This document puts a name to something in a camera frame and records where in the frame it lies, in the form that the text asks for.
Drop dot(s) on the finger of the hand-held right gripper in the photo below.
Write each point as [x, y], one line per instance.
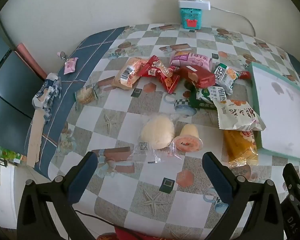
[291, 177]

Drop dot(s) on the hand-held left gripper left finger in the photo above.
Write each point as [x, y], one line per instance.
[83, 177]

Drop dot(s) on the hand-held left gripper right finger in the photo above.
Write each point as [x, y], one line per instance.
[217, 177]

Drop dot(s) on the yellow orange snack packet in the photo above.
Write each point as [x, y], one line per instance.
[240, 145]

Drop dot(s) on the orange jelly cup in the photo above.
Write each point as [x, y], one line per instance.
[188, 138]

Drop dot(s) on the white packet with orange flowers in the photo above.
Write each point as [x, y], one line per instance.
[236, 116]

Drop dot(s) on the white tray with teal rim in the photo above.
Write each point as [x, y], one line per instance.
[280, 110]

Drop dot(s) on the clear round bun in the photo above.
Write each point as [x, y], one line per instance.
[157, 132]

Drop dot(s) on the green white biscuit packet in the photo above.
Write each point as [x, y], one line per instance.
[210, 96]

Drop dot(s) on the white green cracker packet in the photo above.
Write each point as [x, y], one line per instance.
[226, 77]

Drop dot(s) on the dark red snack packet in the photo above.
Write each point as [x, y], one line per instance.
[195, 76]

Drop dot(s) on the red candy packet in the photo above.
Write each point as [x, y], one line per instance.
[170, 82]
[152, 71]

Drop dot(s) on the orange bread packet with barcode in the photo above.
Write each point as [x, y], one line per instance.
[128, 73]

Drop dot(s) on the large pink snack packet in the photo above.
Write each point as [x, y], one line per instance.
[190, 58]

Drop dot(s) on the chequered printed tablecloth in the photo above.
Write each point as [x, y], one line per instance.
[140, 187]

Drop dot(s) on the red cloth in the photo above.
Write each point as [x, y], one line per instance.
[129, 235]

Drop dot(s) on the small cracker packet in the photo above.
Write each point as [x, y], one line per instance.
[86, 96]

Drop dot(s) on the crumpled blue white packet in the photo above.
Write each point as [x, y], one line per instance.
[47, 92]

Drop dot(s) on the small pink snack packet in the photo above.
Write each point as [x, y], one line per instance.
[71, 65]

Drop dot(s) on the dark chair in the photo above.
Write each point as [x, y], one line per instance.
[7, 85]

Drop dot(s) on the brown pink rod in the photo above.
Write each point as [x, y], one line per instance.
[31, 58]

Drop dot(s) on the teal box with red label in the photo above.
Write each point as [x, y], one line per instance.
[191, 17]

